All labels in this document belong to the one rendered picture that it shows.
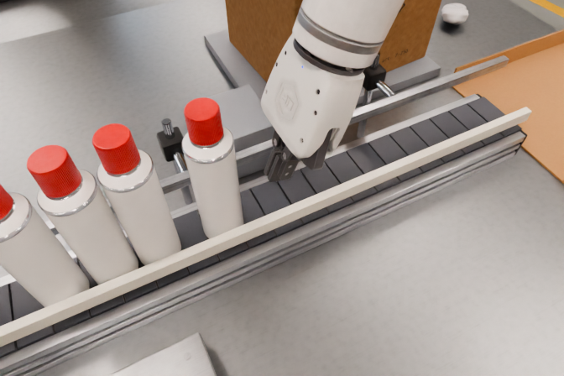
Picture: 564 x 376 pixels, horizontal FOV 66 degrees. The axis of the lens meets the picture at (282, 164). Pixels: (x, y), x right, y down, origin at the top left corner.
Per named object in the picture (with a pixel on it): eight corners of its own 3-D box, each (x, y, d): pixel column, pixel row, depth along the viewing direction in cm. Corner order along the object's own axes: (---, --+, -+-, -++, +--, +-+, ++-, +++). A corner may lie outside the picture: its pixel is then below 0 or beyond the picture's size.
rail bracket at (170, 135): (191, 236, 61) (168, 159, 48) (175, 197, 65) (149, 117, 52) (214, 227, 62) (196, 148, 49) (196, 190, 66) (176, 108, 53)
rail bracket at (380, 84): (372, 162, 69) (392, 80, 57) (347, 133, 74) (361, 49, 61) (389, 155, 70) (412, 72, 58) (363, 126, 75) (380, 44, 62)
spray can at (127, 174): (145, 278, 51) (86, 166, 36) (134, 242, 54) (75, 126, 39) (188, 259, 53) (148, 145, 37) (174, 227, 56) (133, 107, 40)
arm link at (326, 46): (283, -7, 41) (273, 23, 43) (331, 43, 36) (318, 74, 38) (350, 2, 46) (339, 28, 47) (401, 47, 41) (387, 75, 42)
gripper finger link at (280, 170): (283, 135, 48) (265, 178, 52) (296, 155, 46) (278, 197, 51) (306, 133, 50) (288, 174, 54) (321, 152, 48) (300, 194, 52)
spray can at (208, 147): (211, 251, 54) (183, 135, 38) (197, 219, 57) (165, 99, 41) (251, 235, 55) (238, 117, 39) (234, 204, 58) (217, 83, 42)
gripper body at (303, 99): (278, 12, 43) (248, 104, 50) (331, 70, 37) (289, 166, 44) (336, 18, 47) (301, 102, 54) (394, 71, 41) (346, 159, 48)
